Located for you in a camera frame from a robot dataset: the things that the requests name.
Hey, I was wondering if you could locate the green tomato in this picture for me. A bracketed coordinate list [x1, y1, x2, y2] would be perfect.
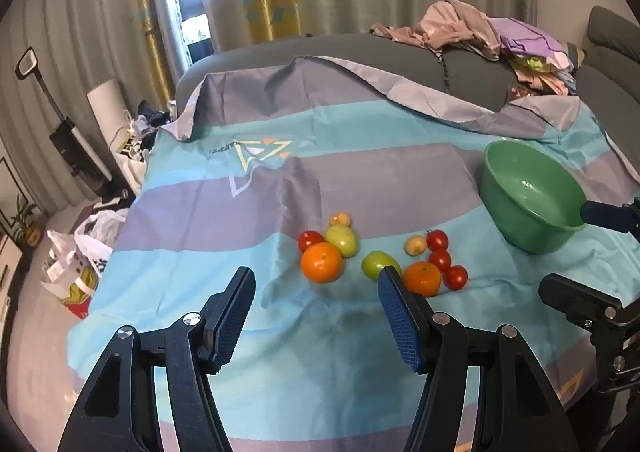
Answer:
[325, 225, 358, 258]

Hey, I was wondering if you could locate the black white upright vacuum cleaner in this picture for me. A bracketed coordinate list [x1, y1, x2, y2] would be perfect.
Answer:
[15, 46, 115, 184]

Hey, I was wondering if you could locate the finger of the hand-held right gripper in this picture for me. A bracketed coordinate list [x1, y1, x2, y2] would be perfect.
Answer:
[580, 197, 640, 236]
[539, 272, 640, 396]

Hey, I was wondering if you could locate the green plastic bowl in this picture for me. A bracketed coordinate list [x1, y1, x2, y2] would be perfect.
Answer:
[476, 139, 587, 254]

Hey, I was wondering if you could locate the blue grey striped blanket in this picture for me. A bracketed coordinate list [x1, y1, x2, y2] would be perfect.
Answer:
[66, 56, 637, 452]

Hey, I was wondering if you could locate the large orange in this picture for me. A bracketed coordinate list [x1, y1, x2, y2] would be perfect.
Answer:
[403, 261, 442, 298]
[300, 241, 344, 283]

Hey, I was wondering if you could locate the black framed picture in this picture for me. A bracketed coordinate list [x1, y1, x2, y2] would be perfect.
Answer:
[0, 156, 25, 235]

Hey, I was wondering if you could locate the narrow yellow curtain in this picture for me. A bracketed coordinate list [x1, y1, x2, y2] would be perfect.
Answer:
[131, 0, 177, 100]

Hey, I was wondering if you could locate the pile of pink purple clothes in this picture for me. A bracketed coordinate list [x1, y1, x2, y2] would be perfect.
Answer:
[370, 0, 586, 100]

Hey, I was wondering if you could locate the heap of dark white clutter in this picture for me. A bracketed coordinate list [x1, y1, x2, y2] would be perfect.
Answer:
[114, 100, 177, 183]

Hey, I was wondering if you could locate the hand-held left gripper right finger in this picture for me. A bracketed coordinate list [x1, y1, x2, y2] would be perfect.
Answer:
[377, 266, 581, 452]

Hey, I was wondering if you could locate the green apple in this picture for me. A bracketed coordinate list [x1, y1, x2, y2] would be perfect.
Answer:
[361, 251, 403, 281]

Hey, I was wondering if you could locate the small potted plant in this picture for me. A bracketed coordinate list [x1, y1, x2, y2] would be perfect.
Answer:
[9, 192, 45, 247]

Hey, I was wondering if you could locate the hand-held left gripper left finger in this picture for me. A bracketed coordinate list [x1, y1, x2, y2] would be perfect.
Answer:
[57, 266, 257, 452]

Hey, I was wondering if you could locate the white plastic shopping bag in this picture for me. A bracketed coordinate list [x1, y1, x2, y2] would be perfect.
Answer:
[41, 209, 132, 320]

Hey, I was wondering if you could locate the white flat board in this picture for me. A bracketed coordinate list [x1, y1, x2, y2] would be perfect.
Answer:
[86, 77, 135, 149]

